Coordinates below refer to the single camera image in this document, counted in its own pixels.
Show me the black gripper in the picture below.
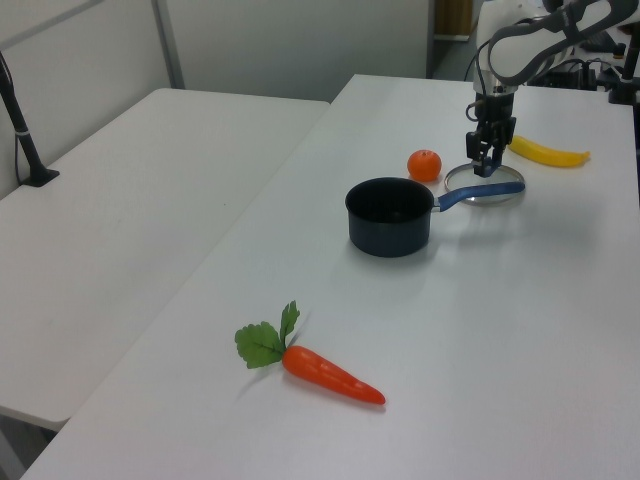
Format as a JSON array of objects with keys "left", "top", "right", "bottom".
[{"left": 466, "top": 92, "right": 518, "bottom": 177}]

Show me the glass lid with blue knob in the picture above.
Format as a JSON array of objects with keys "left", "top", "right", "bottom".
[{"left": 443, "top": 149, "right": 526, "bottom": 207}]

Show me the yellow toy banana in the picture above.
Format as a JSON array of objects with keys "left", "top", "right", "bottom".
[{"left": 508, "top": 134, "right": 592, "bottom": 170}]

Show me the orange toy tangerine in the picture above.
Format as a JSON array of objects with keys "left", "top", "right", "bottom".
[{"left": 407, "top": 148, "right": 443, "bottom": 182}]

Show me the black electronics box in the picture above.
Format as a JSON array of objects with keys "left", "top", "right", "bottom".
[{"left": 528, "top": 57, "right": 617, "bottom": 92}]

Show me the brown wooden board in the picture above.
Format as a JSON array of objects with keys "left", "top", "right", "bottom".
[{"left": 433, "top": 0, "right": 474, "bottom": 42}]

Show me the black clamp stand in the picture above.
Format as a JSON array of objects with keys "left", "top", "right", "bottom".
[{"left": 607, "top": 42, "right": 640, "bottom": 106}]

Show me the dark blue saucepan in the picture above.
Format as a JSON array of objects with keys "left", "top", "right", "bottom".
[{"left": 344, "top": 177, "right": 527, "bottom": 259}]

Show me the toy carrot with green leaves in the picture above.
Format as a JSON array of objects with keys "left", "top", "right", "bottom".
[{"left": 234, "top": 299, "right": 387, "bottom": 407}]

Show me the white side table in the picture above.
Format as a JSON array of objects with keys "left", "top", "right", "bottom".
[{"left": 0, "top": 88, "right": 332, "bottom": 431}]

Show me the grey partition post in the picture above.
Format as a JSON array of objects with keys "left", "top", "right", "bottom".
[{"left": 151, "top": 0, "right": 187, "bottom": 91}]

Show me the black camera stand pole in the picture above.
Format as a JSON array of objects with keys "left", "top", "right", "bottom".
[{"left": 0, "top": 49, "right": 61, "bottom": 189}]

